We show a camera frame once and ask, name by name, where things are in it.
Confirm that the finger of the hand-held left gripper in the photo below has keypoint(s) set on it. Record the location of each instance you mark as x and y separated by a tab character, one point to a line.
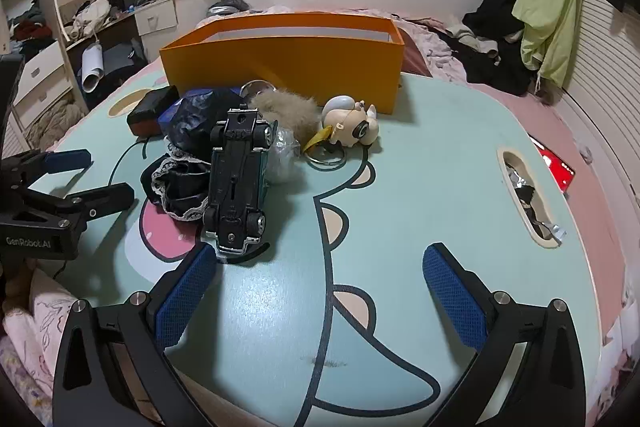
65	159
100	202

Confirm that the white louvered wardrobe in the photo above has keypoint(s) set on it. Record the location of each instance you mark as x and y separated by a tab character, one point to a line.
605	72

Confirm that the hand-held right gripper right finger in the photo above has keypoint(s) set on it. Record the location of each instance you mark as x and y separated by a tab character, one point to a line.
455	297

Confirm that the beige furry scrunchie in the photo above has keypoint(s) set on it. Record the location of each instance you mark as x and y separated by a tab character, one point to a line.
290	112

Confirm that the black satin lace cloth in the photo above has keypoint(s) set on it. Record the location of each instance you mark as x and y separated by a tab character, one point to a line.
180	192

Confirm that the black red case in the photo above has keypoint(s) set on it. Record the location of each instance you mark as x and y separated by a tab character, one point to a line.
150	107

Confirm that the dark teal toy car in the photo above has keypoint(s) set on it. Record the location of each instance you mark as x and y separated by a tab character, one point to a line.
237	177

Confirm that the black clothes pile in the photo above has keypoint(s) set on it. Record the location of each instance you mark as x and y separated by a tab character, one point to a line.
500	67

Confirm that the silver foil wrapper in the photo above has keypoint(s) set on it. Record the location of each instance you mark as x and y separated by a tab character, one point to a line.
555	232
516	179

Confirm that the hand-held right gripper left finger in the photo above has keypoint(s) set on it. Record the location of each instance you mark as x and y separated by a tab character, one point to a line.
185	297

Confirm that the small black item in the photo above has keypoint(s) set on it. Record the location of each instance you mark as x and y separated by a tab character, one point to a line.
530	202

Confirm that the white drawer cabinet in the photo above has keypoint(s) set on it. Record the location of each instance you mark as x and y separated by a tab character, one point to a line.
155	19

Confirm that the beige garment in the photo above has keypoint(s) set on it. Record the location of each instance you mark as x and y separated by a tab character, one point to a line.
470	38

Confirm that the dark grey bag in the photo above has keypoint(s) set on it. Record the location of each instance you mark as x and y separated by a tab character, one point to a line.
227	4

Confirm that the clear plastic bag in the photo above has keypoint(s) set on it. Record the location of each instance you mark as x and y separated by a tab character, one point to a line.
282	157

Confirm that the maroon cushion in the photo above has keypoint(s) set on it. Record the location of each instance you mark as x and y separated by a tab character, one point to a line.
412	49

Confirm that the blue packet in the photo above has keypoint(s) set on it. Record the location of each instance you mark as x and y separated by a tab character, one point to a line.
165	114

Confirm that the pink floral blanket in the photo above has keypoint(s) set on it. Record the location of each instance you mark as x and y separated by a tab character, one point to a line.
435	52

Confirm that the orange cardboard box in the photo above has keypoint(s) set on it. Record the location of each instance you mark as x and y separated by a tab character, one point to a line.
280	67

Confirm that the white drawer unit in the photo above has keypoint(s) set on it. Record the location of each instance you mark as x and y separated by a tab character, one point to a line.
42	87

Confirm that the beige bag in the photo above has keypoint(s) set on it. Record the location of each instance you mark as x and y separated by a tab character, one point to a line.
90	19

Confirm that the smartphone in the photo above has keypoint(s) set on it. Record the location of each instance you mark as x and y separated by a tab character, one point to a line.
555	164

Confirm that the beige fuzzy blanket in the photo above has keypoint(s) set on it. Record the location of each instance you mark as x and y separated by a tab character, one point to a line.
52	124

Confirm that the white paper roll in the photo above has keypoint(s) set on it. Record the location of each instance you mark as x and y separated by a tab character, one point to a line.
92	67

